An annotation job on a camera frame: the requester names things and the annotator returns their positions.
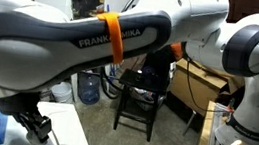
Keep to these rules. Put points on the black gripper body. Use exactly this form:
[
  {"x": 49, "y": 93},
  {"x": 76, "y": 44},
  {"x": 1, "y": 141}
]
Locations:
[{"x": 36, "y": 126}]

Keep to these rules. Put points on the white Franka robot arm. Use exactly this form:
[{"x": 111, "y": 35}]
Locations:
[{"x": 37, "y": 57}]

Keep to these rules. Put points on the white grey washer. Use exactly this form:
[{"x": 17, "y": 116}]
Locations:
[{"x": 65, "y": 124}]

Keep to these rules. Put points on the small dark bottle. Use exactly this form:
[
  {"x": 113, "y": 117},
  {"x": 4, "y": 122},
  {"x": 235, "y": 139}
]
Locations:
[{"x": 139, "y": 74}]

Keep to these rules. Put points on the white bucket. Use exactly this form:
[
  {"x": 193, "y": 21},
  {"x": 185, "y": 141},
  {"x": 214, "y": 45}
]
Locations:
[{"x": 62, "y": 92}]

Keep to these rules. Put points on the blue water jug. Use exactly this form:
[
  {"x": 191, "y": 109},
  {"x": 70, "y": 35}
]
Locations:
[{"x": 89, "y": 89}]

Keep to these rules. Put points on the black wooden stool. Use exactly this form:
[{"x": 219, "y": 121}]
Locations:
[{"x": 143, "y": 81}]

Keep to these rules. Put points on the brown cardboard box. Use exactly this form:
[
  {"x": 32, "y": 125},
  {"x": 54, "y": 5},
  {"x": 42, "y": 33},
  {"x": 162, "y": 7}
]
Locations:
[{"x": 201, "y": 87}]

